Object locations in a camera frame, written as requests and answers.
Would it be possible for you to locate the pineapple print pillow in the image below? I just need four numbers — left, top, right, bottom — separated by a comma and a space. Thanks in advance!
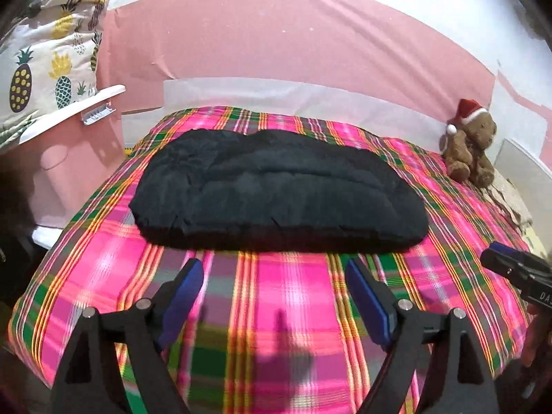
0, 0, 109, 149

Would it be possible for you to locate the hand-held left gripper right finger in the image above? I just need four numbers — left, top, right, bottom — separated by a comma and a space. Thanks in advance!
345, 257, 501, 414

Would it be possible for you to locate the black puffer jacket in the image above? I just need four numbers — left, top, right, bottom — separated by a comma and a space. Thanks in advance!
128, 128, 430, 253

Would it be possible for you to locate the pink green plaid blanket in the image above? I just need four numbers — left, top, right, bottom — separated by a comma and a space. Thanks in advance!
8, 106, 538, 414

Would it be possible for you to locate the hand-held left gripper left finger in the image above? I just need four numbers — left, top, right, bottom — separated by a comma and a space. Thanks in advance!
51, 258, 205, 414

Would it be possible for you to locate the yellow patterned cloth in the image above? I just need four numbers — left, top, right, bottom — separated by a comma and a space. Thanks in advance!
524, 224, 550, 259

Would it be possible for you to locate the white plastic ledge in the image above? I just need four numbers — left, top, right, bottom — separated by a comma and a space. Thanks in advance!
17, 85, 127, 145

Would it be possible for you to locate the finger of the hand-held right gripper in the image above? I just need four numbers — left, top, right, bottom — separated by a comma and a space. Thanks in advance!
480, 243, 533, 287

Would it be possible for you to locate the brown teddy bear santa hat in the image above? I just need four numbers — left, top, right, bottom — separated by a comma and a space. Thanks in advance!
440, 98, 497, 188

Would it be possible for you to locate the person's right hand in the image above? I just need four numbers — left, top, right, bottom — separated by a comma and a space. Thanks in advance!
520, 302, 552, 369

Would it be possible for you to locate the white panel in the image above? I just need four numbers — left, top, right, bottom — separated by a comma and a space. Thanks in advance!
496, 138, 550, 182

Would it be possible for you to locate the floral cloth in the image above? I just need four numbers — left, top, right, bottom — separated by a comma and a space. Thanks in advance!
483, 168, 533, 234

